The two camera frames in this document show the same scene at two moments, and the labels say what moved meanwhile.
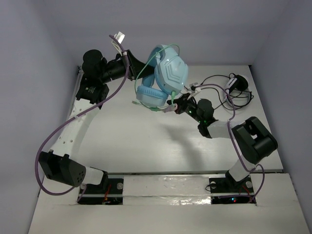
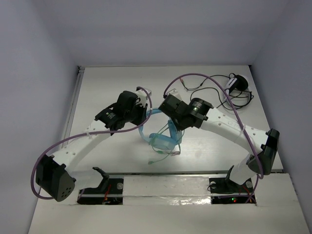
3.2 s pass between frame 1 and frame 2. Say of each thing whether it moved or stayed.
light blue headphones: moved
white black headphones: stayed
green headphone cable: moved
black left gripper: moved
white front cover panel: stayed
